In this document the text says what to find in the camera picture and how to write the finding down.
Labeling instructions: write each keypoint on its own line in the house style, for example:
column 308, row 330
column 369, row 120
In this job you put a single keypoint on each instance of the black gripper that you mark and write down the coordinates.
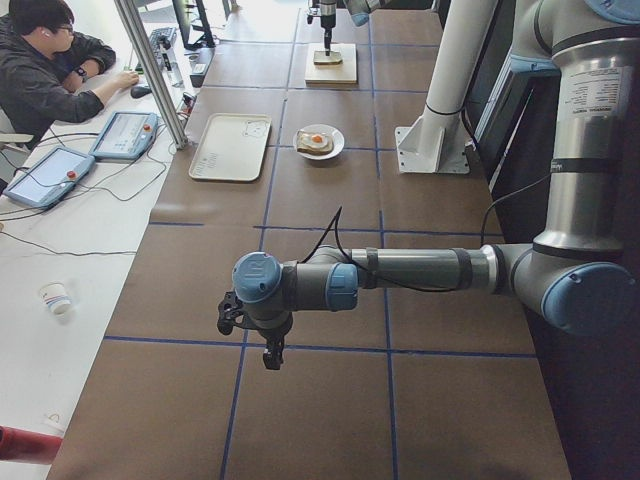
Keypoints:
column 276, row 334
column 327, row 22

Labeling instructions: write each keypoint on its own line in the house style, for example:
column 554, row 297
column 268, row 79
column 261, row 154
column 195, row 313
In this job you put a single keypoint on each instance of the white bread slice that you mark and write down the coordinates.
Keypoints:
column 326, row 57

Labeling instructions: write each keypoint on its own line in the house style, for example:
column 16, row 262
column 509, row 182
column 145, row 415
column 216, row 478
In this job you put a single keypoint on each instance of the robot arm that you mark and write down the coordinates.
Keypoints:
column 569, row 273
column 360, row 10

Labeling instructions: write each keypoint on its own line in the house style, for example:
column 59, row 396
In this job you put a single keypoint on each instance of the bamboo cutting board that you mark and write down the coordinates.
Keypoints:
column 344, row 73

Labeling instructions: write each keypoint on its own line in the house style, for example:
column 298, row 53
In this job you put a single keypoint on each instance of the toast with fried egg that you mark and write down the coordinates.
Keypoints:
column 316, row 143

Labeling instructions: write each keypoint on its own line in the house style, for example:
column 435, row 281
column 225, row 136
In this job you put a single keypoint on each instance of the black computer monitor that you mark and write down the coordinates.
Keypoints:
column 193, row 24

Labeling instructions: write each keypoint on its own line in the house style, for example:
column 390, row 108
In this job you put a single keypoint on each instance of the cream bear serving tray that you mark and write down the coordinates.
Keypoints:
column 231, row 148

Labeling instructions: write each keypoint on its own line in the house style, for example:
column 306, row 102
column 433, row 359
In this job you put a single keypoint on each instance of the black keyboard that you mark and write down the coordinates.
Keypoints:
column 159, row 35

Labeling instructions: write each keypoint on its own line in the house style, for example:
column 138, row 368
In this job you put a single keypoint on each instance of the black computer mouse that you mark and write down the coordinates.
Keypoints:
column 139, row 91

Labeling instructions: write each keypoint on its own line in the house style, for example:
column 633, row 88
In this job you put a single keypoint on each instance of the far blue teach pendant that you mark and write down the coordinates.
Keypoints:
column 125, row 137

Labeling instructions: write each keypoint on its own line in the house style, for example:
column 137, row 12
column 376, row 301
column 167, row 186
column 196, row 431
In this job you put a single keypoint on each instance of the blue teach pendant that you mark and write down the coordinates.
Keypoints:
column 51, row 178
column 125, row 137

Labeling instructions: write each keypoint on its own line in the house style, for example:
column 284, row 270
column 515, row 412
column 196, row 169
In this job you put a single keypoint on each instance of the white paper cup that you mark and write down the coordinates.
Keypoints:
column 55, row 297

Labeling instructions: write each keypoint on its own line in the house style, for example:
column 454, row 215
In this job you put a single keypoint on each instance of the red cylinder object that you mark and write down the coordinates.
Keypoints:
column 29, row 447

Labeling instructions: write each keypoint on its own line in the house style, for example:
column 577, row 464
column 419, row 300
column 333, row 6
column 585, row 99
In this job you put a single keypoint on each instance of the near blue teach pendant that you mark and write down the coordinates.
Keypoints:
column 51, row 178

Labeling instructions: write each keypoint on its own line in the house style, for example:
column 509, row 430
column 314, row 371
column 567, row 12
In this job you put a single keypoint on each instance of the person in black jacket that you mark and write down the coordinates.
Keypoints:
column 44, row 64

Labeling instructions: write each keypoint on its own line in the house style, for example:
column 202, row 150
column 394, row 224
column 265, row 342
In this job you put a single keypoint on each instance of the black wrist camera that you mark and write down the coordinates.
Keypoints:
column 231, row 314

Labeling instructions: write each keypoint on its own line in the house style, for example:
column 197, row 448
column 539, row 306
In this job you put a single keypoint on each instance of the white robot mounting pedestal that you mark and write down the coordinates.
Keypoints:
column 435, row 142

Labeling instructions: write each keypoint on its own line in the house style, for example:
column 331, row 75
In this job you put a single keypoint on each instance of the aluminium frame post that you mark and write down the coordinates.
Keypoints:
column 134, row 27

